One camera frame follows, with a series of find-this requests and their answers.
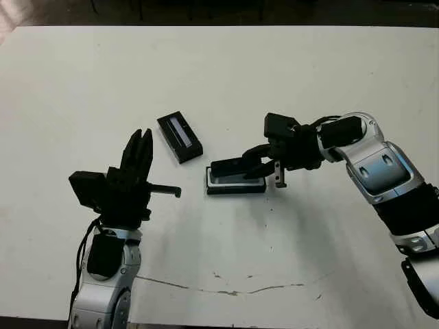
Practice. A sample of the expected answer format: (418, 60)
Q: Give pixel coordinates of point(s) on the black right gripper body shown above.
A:
(302, 150)

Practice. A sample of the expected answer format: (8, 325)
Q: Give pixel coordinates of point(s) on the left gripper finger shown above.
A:
(130, 154)
(145, 159)

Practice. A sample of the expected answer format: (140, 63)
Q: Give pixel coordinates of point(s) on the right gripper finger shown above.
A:
(262, 169)
(260, 151)

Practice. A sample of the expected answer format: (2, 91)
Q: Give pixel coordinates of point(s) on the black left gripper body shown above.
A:
(125, 200)

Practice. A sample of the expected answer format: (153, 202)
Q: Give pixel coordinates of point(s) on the black camera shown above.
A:
(226, 168)

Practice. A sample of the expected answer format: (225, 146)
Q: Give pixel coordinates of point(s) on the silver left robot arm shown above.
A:
(103, 294)

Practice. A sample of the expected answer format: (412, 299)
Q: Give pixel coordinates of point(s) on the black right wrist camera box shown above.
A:
(279, 125)

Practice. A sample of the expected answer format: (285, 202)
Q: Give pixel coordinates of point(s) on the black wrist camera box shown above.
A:
(87, 188)
(279, 125)

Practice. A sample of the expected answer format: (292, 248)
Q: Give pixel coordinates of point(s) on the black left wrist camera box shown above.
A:
(87, 188)

